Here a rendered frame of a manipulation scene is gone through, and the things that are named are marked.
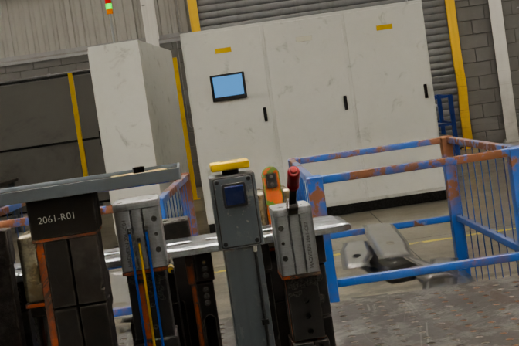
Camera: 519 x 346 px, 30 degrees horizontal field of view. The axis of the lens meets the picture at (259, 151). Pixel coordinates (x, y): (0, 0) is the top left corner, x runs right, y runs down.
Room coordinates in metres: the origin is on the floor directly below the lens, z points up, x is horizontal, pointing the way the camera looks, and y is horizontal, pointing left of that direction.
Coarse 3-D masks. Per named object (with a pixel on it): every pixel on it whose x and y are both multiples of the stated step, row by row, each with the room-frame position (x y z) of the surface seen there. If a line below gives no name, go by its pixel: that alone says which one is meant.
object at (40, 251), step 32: (96, 192) 1.50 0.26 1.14; (32, 224) 1.44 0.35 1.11; (64, 224) 1.44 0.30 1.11; (96, 224) 1.44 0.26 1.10; (64, 256) 1.44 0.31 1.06; (96, 256) 1.45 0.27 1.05; (64, 288) 1.44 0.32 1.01; (96, 288) 1.45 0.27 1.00; (64, 320) 1.44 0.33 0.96; (96, 320) 1.45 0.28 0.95
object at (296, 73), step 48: (192, 48) 9.54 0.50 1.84; (240, 48) 9.54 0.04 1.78; (288, 48) 9.55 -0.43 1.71; (336, 48) 9.56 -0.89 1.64; (384, 48) 9.56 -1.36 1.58; (192, 96) 9.54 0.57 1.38; (240, 96) 9.52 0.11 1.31; (288, 96) 9.55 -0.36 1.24; (336, 96) 9.56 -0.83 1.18; (384, 96) 9.56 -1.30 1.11; (432, 96) 9.57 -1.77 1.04; (240, 144) 9.54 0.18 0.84; (288, 144) 9.55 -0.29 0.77; (336, 144) 9.56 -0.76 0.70; (384, 144) 9.56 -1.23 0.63; (432, 144) 9.57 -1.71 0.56; (336, 192) 9.55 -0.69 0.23; (384, 192) 9.56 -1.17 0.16; (432, 192) 9.60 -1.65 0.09
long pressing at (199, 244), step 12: (324, 216) 1.91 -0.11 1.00; (336, 216) 1.91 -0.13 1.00; (264, 228) 1.87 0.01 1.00; (324, 228) 1.75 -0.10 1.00; (336, 228) 1.75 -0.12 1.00; (348, 228) 1.77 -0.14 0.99; (168, 240) 1.89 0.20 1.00; (180, 240) 1.87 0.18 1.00; (192, 240) 1.84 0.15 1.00; (204, 240) 1.82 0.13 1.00; (216, 240) 1.79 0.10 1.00; (264, 240) 1.74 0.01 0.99; (108, 252) 1.85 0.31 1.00; (168, 252) 1.73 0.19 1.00; (180, 252) 1.73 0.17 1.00; (192, 252) 1.73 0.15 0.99; (204, 252) 1.74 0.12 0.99; (108, 264) 1.72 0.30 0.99; (120, 264) 1.72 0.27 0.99
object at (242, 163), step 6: (216, 162) 1.51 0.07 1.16; (222, 162) 1.49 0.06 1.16; (228, 162) 1.47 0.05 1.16; (234, 162) 1.47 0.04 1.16; (240, 162) 1.47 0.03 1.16; (246, 162) 1.47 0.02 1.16; (210, 168) 1.49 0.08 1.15; (216, 168) 1.47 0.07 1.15; (222, 168) 1.47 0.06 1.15; (228, 168) 1.47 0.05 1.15; (234, 168) 1.47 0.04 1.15; (222, 174) 1.49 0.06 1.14; (228, 174) 1.49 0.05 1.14
